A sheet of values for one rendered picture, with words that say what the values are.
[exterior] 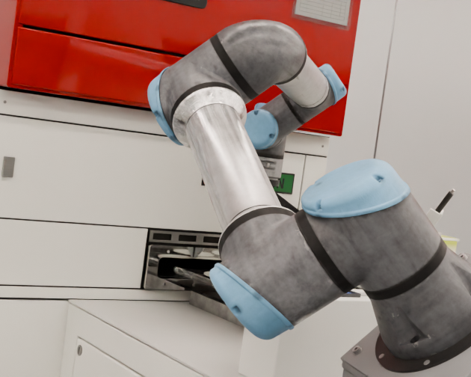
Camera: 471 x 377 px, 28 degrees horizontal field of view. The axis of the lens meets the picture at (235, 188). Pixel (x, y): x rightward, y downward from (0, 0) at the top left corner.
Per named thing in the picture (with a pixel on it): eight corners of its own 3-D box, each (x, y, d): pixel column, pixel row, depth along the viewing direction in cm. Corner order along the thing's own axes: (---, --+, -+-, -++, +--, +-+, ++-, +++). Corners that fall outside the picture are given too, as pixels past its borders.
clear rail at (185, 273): (171, 271, 198) (172, 265, 198) (176, 272, 199) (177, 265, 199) (273, 312, 167) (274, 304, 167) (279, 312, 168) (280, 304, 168)
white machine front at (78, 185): (-34, 295, 180) (-8, 87, 178) (300, 301, 225) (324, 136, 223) (-29, 298, 177) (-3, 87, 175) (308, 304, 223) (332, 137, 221)
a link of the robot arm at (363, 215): (451, 251, 109) (389, 159, 106) (354, 312, 111) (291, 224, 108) (431, 217, 121) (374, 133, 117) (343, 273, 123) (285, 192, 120)
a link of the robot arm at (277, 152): (250, 100, 191) (257, 103, 199) (243, 154, 192) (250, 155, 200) (288, 105, 190) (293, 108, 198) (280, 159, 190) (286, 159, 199)
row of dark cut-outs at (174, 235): (147, 241, 198) (149, 230, 198) (309, 250, 222) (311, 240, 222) (149, 241, 197) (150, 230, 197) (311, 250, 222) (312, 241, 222)
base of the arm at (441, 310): (516, 300, 111) (473, 235, 109) (416, 378, 111) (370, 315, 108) (463, 268, 126) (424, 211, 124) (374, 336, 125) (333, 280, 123)
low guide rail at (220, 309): (188, 304, 202) (191, 289, 202) (196, 304, 203) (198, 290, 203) (336, 368, 161) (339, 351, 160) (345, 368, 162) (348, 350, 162)
